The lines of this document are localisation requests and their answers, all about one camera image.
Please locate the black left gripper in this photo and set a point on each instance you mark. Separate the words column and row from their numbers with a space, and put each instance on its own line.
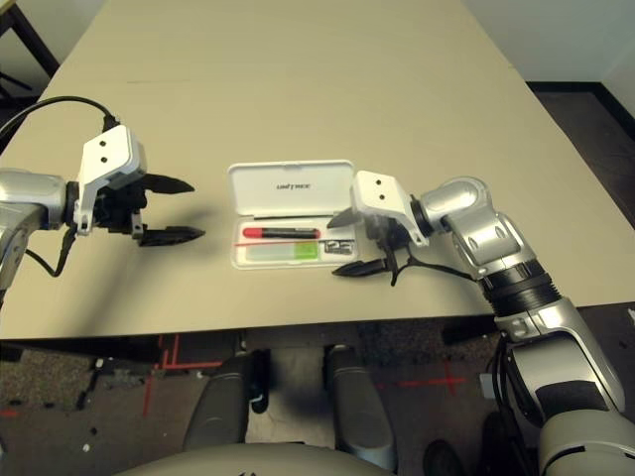
column 121, row 210

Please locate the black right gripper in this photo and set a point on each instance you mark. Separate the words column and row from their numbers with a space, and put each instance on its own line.
column 389, row 235

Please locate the small silver black binder clip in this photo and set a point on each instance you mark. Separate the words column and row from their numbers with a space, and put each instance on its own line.
column 337, row 246

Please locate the green highlighter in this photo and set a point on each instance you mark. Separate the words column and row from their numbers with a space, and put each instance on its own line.
column 307, row 251

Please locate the red and black marker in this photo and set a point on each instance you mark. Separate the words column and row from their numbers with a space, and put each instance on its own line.
column 278, row 232

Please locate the white plastic pencil case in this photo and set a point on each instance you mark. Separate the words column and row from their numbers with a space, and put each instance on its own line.
column 278, row 203

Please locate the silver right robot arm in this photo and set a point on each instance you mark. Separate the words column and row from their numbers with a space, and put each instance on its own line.
column 476, row 218

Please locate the black table foot bar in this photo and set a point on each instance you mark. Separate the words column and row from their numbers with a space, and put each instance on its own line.
column 471, row 331

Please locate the grey robot right leg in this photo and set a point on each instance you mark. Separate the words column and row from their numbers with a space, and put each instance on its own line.
column 357, row 406

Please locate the grey robot leg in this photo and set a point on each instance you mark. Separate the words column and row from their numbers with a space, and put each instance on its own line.
column 357, row 406
column 223, row 411

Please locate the grey paper square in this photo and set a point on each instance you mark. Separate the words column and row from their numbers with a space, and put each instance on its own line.
column 486, row 387

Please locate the black tripod stand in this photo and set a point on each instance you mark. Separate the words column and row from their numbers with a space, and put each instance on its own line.
column 12, row 82

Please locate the grey robot left leg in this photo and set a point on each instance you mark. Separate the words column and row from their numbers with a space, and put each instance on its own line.
column 223, row 411

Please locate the black shoe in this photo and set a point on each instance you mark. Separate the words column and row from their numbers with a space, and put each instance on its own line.
column 446, row 461

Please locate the grey robot torso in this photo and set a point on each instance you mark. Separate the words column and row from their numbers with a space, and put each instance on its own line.
column 248, row 463

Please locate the short red tape strip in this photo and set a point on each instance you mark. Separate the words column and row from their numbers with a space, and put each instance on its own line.
column 9, row 412

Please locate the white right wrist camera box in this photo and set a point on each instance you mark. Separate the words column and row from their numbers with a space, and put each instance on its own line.
column 377, row 191

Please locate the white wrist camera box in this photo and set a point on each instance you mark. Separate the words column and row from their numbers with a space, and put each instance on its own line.
column 106, row 149
column 377, row 191

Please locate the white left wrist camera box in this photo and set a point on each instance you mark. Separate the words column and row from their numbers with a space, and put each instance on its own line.
column 106, row 149

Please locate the beige side table black frame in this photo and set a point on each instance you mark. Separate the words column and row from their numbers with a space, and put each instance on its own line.
column 30, row 44

